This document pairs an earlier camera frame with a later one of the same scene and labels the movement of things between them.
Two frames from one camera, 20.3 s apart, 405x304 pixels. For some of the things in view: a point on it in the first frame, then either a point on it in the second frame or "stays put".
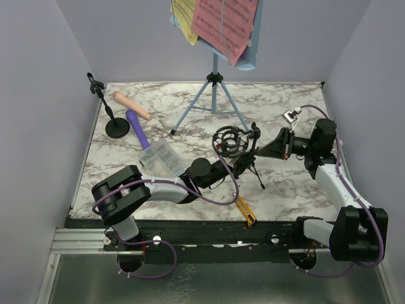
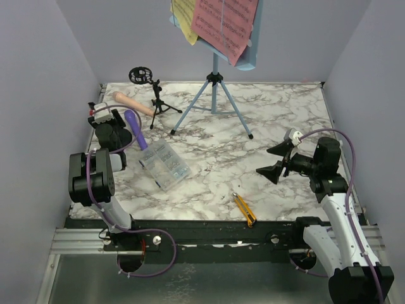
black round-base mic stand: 117,127 → 112,139
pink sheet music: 226,26 stays put
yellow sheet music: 183,11 stays put
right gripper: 286,145 → 285,161
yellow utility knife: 248,213 stays put
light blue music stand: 214,95 stays put
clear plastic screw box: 160,158 stays put
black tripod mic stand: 231,142 → 143,75
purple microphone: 133,116 stays put
